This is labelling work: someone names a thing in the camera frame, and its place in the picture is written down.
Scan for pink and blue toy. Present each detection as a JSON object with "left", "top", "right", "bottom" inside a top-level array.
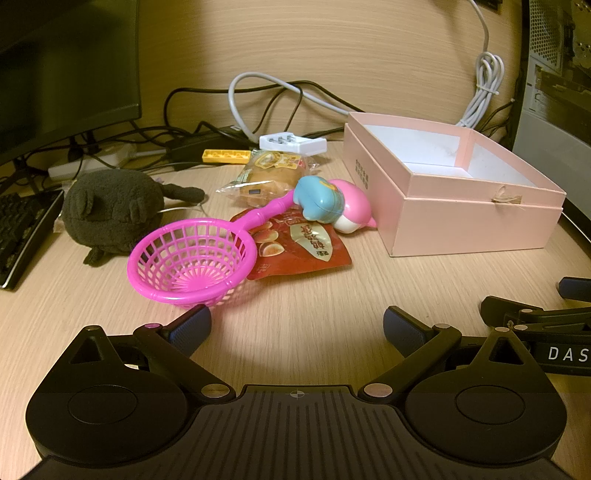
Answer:
[{"left": 294, "top": 175, "right": 377, "bottom": 234}]

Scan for computer tower case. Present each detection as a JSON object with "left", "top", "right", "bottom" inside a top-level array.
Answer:
[{"left": 510, "top": 0, "right": 591, "bottom": 164}]

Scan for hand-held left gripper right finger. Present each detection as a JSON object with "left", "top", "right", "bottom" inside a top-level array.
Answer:
[{"left": 362, "top": 305, "right": 532, "bottom": 400}]

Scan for grey looped cable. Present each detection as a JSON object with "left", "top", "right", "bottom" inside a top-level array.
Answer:
[{"left": 228, "top": 71, "right": 365, "bottom": 141}]

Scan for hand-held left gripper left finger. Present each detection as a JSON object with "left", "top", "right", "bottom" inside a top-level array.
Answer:
[{"left": 69, "top": 305, "right": 236, "bottom": 400}]

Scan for white charger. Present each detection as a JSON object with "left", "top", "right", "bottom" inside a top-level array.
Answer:
[{"left": 259, "top": 134, "right": 328, "bottom": 156}]

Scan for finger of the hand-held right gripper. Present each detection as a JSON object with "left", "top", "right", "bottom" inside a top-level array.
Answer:
[
  {"left": 480, "top": 295, "right": 591, "bottom": 334},
  {"left": 557, "top": 276, "right": 591, "bottom": 302}
]

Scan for grey bundled cable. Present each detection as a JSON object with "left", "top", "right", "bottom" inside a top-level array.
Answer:
[{"left": 457, "top": 0, "right": 504, "bottom": 127}]

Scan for black cable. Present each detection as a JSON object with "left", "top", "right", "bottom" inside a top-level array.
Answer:
[
  {"left": 487, "top": 99, "right": 517, "bottom": 141},
  {"left": 164, "top": 80, "right": 352, "bottom": 132}
]

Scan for packaged bun yellow label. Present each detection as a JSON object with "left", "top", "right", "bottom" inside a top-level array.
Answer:
[{"left": 216, "top": 150, "right": 319, "bottom": 208}]

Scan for pink plastic strainer scoop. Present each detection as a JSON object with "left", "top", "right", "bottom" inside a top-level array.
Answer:
[{"left": 128, "top": 188, "right": 298, "bottom": 309}]

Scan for white power strip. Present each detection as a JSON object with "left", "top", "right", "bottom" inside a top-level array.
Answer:
[{"left": 48, "top": 143, "right": 134, "bottom": 180}]

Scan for black keyboard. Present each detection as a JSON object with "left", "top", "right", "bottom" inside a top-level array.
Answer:
[{"left": 0, "top": 189, "right": 64, "bottom": 291}]

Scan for dark grey plush toy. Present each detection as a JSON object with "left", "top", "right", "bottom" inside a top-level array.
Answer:
[{"left": 62, "top": 170, "right": 206, "bottom": 265}]

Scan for pink cardboard box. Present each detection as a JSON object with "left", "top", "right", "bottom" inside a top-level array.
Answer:
[{"left": 343, "top": 112, "right": 568, "bottom": 257}]

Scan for yellow toy block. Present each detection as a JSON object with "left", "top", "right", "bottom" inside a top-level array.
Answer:
[{"left": 202, "top": 148, "right": 252, "bottom": 164}]

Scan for black computer monitor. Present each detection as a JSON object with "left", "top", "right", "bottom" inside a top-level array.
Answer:
[{"left": 0, "top": 0, "right": 141, "bottom": 166}]

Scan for red snack packet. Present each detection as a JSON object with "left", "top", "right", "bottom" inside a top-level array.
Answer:
[{"left": 229, "top": 208, "right": 352, "bottom": 281}]

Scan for black power adapter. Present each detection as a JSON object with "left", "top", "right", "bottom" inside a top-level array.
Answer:
[{"left": 166, "top": 127, "right": 241, "bottom": 160}]

